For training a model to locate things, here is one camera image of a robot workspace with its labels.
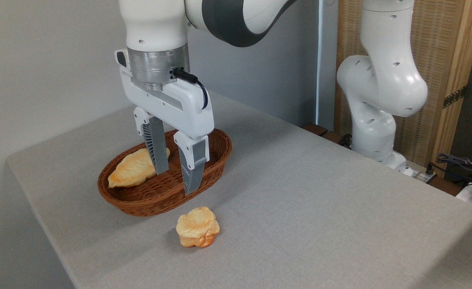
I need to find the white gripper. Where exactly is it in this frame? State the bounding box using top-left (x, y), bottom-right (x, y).
top-left (115, 49), bottom-right (215, 195)

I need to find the brown wicker basket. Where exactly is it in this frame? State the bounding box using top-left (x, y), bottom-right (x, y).
top-left (98, 128), bottom-right (233, 217)

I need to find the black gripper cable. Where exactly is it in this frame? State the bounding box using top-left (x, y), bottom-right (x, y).
top-left (173, 68), bottom-right (209, 110)

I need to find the bundle of dark cables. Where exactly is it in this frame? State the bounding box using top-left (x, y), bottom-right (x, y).
top-left (425, 153), bottom-right (472, 190)

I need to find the woven screen with wooden frame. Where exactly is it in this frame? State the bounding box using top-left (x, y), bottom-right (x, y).
top-left (334, 0), bottom-right (472, 177)

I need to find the round flower-shaped bread roll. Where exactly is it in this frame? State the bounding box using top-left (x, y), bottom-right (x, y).
top-left (175, 207), bottom-right (220, 248)

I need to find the long braided bread loaf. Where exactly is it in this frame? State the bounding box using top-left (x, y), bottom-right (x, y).
top-left (108, 148), bottom-right (171, 189)

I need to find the brass hinge on screen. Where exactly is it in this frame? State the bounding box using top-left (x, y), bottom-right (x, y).
top-left (443, 85), bottom-right (468, 109)

